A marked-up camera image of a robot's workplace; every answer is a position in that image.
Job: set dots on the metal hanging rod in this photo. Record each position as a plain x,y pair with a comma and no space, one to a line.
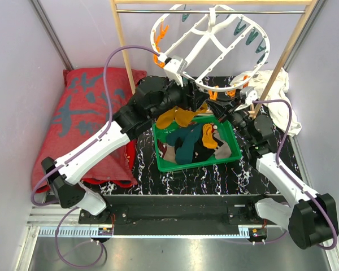
208,12

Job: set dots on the white crumpled cloth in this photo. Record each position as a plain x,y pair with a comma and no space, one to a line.
279,112

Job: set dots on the white oval clip hanger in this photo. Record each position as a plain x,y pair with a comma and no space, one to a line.
215,47

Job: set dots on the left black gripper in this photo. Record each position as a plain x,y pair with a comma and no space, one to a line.
192,98

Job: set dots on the black marbled mat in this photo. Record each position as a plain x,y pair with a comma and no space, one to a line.
237,177

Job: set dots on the mustard striped sock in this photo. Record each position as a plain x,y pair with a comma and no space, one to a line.
166,119
184,117

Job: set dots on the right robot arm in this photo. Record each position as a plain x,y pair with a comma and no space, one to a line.
310,218

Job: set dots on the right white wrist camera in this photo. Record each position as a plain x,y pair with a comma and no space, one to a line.
247,96

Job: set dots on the wooden clothes rack frame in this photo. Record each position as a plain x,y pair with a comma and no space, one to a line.
307,6

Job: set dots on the grey black sock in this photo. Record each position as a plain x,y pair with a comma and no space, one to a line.
222,151

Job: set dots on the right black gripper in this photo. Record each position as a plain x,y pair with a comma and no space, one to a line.
222,110

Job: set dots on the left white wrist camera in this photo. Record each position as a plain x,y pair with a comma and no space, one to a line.
172,68

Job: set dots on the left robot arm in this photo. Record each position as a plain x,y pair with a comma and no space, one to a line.
154,96

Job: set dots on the aluminium rail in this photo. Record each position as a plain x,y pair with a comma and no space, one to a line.
48,218

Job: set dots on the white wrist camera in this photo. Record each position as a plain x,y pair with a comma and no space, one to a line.
172,68
247,96

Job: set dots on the dark teal sock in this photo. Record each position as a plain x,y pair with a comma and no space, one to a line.
184,139

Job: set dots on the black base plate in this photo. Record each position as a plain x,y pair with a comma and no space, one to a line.
175,216

